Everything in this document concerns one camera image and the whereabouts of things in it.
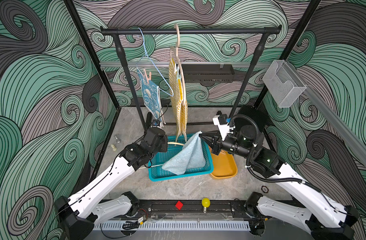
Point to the white slotted cable duct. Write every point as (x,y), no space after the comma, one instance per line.
(194,226)

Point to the round floor marker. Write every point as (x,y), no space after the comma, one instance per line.
(264,189)

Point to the teal plastic basket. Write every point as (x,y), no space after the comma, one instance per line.
(158,174)

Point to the blue rabbit print towel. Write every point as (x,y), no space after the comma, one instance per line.
(151,96)

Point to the yellow striped towel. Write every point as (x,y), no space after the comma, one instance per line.
(179,105)

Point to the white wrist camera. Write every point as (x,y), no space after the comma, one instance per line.
(157,123)
(223,123)

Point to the light blue terry towel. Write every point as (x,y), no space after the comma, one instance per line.
(190,157)

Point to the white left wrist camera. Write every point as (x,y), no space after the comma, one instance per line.
(157,123)

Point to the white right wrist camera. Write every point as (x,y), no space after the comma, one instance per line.
(223,123)

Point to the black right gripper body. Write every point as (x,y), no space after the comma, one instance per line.
(231,145)

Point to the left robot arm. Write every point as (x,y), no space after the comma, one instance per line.
(78,214)

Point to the light blue wire hanger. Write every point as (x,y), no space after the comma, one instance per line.
(146,55)

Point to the black wall light panel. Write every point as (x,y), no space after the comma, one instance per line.
(208,73)

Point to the black clothes rack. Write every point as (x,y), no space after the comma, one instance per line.
(115,33)

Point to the orange plastic tray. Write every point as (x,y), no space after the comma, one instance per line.
(224,166)

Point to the silver chess pawn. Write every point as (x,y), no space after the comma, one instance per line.
(118,140)

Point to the yellow ball knob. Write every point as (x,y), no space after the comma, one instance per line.
(205,204)

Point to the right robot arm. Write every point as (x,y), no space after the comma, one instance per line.
(314,212)

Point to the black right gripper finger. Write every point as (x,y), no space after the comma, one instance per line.
(210,135)
(208,140)

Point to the cream plastic hanger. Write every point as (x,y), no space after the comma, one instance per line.
(150,165)

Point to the red diamond marker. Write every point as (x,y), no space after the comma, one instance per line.
(179,205)

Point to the pink clothespin on blue towel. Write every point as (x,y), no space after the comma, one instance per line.
(148,75)

